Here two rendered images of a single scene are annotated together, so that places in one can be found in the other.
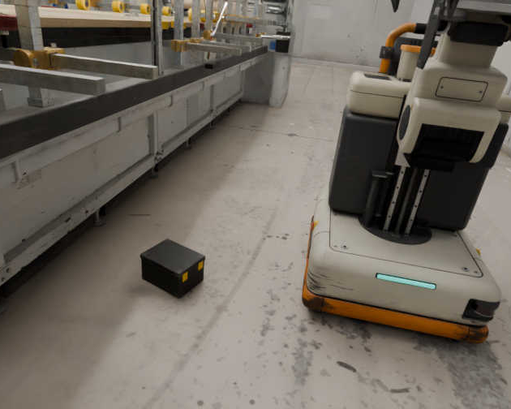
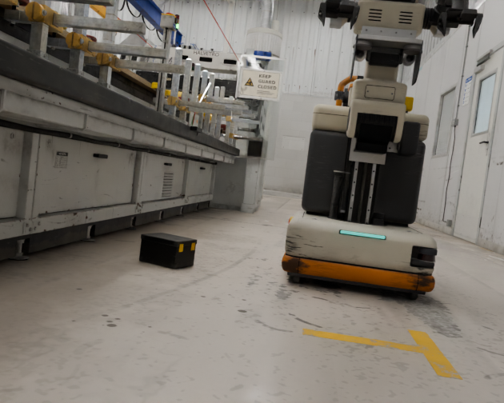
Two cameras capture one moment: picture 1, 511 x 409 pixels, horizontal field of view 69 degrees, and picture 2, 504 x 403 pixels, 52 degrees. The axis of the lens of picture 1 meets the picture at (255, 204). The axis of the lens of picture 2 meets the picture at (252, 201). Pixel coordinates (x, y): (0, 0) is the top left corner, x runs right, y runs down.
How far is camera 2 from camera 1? 1.20 m
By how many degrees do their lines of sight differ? 23
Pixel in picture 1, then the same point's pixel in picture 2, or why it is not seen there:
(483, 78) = (392, 85)
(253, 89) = (223, 195)
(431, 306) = (385, 257)
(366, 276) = (331, 233)
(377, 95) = (332, 114)
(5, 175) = (81, 121)
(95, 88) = (165, 53)
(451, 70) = (371, 81)
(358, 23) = not seen: hidden behind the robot
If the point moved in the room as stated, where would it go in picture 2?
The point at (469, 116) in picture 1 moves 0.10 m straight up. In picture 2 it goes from (386, 106) to (390, 81)
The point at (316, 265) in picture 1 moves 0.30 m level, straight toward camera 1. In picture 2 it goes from (292, 227) to (283, 234)
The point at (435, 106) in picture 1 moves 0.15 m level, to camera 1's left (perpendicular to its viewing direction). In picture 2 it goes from (364, 101) to (328, 96)
